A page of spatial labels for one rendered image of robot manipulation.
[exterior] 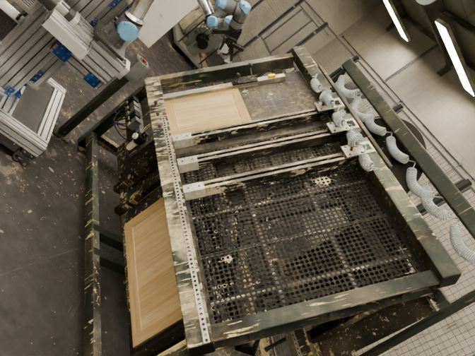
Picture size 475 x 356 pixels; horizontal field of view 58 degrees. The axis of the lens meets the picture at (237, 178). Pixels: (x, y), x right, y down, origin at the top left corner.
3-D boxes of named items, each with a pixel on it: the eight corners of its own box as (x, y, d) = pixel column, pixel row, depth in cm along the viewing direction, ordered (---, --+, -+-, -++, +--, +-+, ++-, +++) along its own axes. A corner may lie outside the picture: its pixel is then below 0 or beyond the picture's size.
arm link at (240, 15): (239, -4, 244) (251, 3, 247) (230, 13, 251) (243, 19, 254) (239, 3, 239) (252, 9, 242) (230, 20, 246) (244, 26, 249)
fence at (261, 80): (163, 98, 325) (162, 94, 322) (283, 77, 337) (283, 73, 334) (164, 102, 321) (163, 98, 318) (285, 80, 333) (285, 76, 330)
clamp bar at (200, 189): (183, 191, 258) (177, 162, 241) (366, 152, 273) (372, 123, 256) (186, 203, 252) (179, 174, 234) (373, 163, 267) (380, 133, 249)
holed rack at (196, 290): (161, 118, 300) (160, 117, 300) (165, 117, 301) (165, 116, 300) (203, 344, 188) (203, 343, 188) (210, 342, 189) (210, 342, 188)
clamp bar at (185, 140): (173, 141, 290) (167, 113, 273) (337, 109, 305) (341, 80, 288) (174, 151, 283) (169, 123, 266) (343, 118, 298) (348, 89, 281)
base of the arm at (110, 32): (100, 34, 250) (112, 23, 247) (102, 25, 262) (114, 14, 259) (119, 53, 259) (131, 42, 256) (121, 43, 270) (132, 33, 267)
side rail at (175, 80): (161, 87, 346) (158, 75, 338) (290, 64, 360) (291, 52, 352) (162, 91, 342) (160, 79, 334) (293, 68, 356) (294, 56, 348)
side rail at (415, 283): (212, 335, 202) (210, 324, 194) (425, 280, 216) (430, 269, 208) (215, 351, 197) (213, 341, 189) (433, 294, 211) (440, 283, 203)
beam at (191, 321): (146, 89, 345) (143, 78, 337) (161, 87, 346) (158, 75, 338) (190, 358, 195) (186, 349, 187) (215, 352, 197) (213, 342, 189)
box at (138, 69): (120, 67, 325) (137, 51, 320) (131, 76, 333) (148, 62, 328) (121, 75, 317) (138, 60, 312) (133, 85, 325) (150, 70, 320)
